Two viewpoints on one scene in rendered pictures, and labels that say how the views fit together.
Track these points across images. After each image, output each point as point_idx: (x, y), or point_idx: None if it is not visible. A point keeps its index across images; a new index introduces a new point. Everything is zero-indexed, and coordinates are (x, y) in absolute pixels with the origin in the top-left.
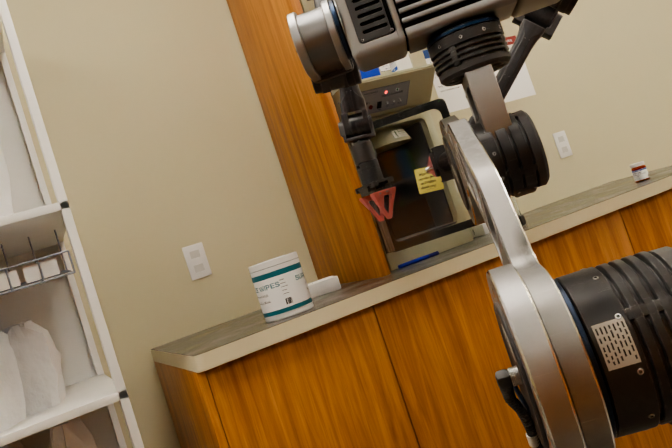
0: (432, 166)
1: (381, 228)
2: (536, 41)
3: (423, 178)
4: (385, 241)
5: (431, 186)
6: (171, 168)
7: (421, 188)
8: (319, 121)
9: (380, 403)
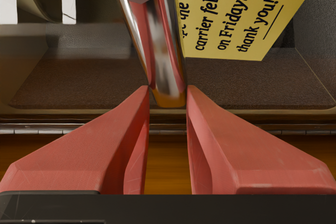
0: (155, 87)
1: (282, 130)
2: None
3: (200, 36)
4: (320, 132)
5: (261, 19)
6: None
7: (241, 51)
8: None
9: None
